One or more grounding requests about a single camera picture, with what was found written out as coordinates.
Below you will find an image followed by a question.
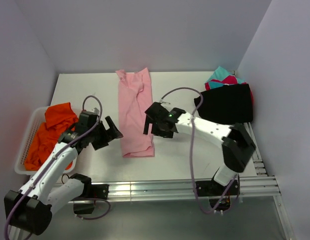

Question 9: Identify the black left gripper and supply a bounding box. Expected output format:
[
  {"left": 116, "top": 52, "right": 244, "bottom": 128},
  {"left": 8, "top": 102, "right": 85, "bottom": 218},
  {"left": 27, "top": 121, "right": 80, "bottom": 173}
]
[{"left": 87, "top": 116, "right": 122, "bottom": 151}]

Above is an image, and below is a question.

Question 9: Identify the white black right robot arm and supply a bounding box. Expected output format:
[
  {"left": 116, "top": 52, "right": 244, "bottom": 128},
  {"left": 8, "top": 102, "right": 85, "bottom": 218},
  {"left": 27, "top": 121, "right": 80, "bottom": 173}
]
[{"left": 143, "top": 102, "right": 256, "bottom": 195}]

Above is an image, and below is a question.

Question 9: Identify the black folded t-shirt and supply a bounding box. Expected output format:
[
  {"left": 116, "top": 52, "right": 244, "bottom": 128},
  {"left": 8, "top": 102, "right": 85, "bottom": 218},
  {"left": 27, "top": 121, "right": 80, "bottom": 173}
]
[{"left": 193, "top": 84, "right": 254, "bottom": 125}]

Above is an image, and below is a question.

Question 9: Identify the teal magenta t-shirt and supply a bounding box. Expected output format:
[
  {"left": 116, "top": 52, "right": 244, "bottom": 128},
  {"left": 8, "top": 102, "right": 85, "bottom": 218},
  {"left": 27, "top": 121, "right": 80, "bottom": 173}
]
[{"left": 204, "top": 66, "right": 247, "bottom": 91}]

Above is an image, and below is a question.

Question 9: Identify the pink t-shirt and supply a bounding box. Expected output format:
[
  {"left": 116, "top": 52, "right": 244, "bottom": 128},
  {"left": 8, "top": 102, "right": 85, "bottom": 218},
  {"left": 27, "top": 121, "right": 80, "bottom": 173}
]
[{"left": 116, "top": 68, "right": 155, "bottom": 158}]

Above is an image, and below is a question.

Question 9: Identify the orange t-shirt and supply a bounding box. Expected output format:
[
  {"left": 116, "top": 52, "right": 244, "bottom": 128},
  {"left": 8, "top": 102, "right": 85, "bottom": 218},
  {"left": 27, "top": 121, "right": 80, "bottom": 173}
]
[{"left": 24, "top": 102, "right": 78, "bottom": 171}]

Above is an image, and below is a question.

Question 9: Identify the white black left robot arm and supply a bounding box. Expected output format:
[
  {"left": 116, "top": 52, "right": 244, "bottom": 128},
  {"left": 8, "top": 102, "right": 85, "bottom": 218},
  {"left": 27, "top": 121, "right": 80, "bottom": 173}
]
[{"left": 4, "top": 110, "right": 123, "bottom": 239}]

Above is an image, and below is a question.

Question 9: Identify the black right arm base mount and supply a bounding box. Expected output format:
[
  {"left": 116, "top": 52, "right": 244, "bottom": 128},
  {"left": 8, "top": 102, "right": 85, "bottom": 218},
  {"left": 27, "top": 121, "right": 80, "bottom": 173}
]
[{"left": 195, "top": 179, "right": 240, "bottom": 212}]

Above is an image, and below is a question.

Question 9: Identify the aluminium right side rail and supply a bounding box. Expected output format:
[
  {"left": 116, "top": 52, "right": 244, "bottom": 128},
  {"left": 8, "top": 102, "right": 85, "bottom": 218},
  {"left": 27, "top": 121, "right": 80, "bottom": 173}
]
[{"left": 244, "top": 122, "right": 269, "bottom": 177}]

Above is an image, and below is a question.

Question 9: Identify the aluminium table edge rail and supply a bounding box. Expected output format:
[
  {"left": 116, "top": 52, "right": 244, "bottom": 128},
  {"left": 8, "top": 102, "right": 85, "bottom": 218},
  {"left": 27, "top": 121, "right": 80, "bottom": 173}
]
[{"left": 107, "top": 176, "right": 281, "bottom": 202}]

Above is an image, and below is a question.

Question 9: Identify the white plastic basket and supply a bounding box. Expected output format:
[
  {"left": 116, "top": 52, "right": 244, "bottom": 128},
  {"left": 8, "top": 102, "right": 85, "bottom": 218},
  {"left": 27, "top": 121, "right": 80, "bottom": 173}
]
[{"left": 14, "top": 102, "right": 79, "bottom": 176}]

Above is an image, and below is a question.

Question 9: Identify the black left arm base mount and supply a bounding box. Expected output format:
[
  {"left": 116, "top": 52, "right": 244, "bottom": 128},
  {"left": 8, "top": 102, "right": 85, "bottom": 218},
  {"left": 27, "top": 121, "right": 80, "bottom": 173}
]
[{"left": 73, "top": 184, "right": 111, "bottom": 218}]

